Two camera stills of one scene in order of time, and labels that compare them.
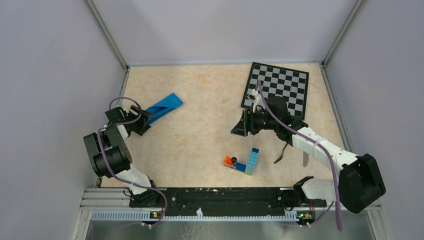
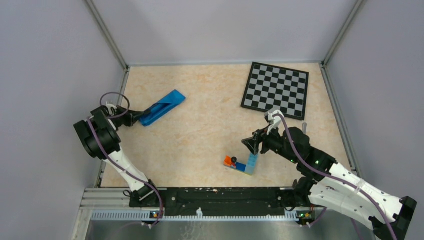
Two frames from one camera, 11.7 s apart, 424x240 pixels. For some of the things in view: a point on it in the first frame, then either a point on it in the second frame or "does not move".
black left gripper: (142, 127) to (131, 117)
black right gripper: (243, 127) to (253, 142)
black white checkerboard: (289, 84) does not move
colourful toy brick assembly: (231, 162) does not move
